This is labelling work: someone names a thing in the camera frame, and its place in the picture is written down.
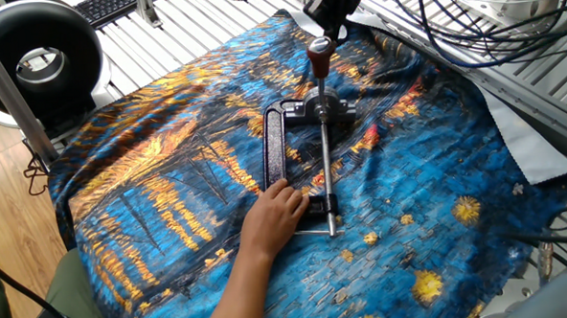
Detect black keyboard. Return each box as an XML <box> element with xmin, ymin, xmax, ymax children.
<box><xmin>73</xmin><ymin>0</ymin><xmax>178</xmax><ymax>30</ymax></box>

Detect black C-clamp with steel screw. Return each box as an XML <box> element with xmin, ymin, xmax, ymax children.
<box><xmin>260</xmin><ymin>96</ymin><xmax>347</xmax><ymax>241</ymax></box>

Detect metal lever with brown knob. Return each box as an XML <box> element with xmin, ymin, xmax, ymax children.
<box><xmin>304</xmin><ymin>34</ymin><xmax>341</xmax><ymax>122</ymax></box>

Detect aluminium frame beam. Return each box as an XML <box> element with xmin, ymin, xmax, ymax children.
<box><xmin>0</xmin><ymin>14</ymin><xmax>60</xmax><ymax>169</ymax></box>

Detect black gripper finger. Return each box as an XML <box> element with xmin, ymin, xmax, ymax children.
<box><xmin>303</xmin><ymin>0</ymin><xmax>330</xmax><ymax>24</ymax></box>
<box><xmin>322</xmin><ymin>11</ymin><xmax>352</xmax><ymax>47</ymax></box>

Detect black round ring light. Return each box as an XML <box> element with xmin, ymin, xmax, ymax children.
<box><xmin>0</xmin><ymin>0</ymin><xmax>115</xmax><ymax>132</ymax></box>

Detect person's right hand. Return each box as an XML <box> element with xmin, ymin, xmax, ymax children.
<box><xmin>236</xmin><ymin>175</ymin><xmax>315</xmax><ymax>267</ymax></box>

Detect person's right forearm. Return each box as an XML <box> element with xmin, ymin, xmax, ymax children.
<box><xmin>194</xmin><ymin>247</ymin><xmax>278</xmax><ymax>318</ymax></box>

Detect black cable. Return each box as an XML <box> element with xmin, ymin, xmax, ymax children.
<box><xmin>386</xmin><ymin>0</ymin><xmax>567</xmax><ymax>59</ymax></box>
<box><xmin>500</xmin><ymin>205</ymin><xmax>567</xmax><ymax>270</ymax></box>
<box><xmin>0</xmin><ymin>247</ymin><xmax>80</xmax><ymax>318</ymax></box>

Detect grey lever base housing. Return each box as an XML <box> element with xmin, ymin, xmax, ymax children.
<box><xmin>283</xmin><ymin>84</ymin><xmax>358</xmax><ymax>127</ymax></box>

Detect short aluminium post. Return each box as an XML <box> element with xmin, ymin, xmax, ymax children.
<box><xmin>135</xmin><ymin>0</ymin><xmax>164</xmax><ymax>29</ymax></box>

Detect olive green trousers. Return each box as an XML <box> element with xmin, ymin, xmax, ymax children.
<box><xmin>0</xmin><ymin>246</ymin><xmax>117</xmax><ymax>318</ymax></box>

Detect blue starry night painted cloth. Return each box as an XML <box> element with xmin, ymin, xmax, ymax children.
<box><xmin>39</xmin><ymin>0</ymin><xmax>567</xmax><ymax>318</ymax></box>

